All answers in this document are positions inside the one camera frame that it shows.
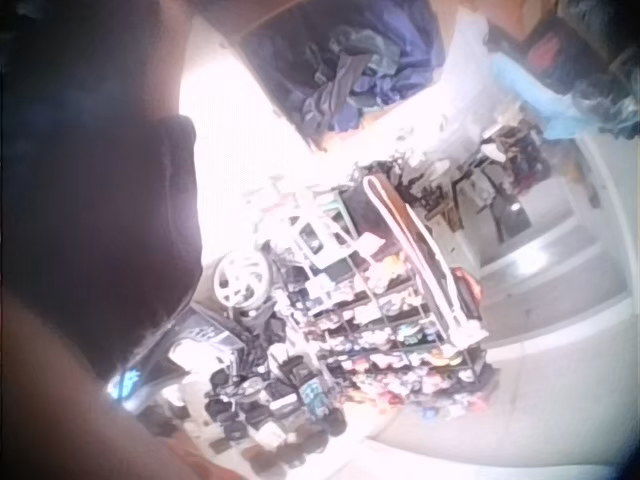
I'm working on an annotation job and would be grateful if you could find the brown board with white stripes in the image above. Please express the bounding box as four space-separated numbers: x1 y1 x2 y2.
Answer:
359 172 489 349

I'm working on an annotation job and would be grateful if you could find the stroller with white wheel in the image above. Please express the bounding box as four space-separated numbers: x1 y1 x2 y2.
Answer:
107 189 351 411

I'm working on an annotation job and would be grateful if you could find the shoe rack full of shoes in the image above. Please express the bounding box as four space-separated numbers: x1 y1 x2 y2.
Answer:
279 234 501 416

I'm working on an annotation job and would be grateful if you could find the cardboard box of blue clothes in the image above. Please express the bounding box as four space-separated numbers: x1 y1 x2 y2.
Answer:
237 14 451 151

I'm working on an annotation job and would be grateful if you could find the heap of dark shoes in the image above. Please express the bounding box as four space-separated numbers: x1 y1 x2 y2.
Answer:
202 349 351 476

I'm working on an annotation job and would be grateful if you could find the large white plastic sack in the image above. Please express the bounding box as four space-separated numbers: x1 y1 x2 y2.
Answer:
389 12 526 171

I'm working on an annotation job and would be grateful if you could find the dark cluttered work table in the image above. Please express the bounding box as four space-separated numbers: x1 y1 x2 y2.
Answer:
399 119 556 246

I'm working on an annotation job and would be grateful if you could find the light blue plastic bag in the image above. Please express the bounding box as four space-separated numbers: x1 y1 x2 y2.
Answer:
489 54 601 141

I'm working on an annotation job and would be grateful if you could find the black bag with red print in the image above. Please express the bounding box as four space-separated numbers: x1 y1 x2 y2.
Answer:
519 14 616 96

